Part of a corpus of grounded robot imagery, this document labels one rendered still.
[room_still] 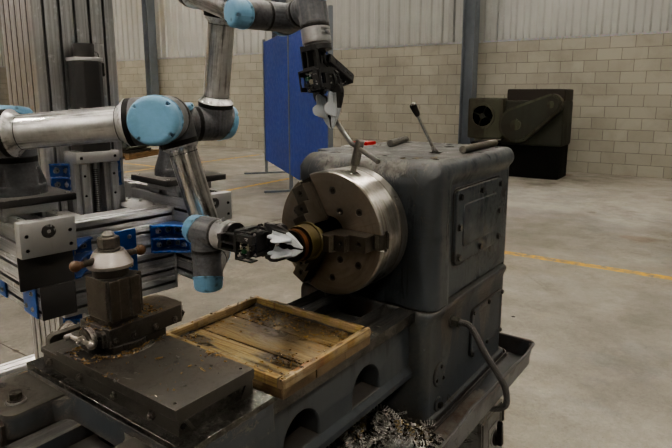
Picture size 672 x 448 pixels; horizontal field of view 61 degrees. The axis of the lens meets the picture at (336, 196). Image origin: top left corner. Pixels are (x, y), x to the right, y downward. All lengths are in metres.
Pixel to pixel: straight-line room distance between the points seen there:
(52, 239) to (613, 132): 10.32
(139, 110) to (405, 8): 11.43
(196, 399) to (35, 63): 1.24
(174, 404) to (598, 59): 10.68
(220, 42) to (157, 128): 0.59
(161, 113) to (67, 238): 0.43
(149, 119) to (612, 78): 10.22
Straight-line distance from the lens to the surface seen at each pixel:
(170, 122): 1.39
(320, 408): 1.28
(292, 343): 1.29
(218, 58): 1.92
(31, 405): 1.14
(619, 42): 11.21
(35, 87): 1.91
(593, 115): 11.24
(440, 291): 1.52
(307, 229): 1.32
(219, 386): 0.96
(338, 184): 1.38
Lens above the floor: 1.42
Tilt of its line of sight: 10 degrees down
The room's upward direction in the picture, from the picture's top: straight up
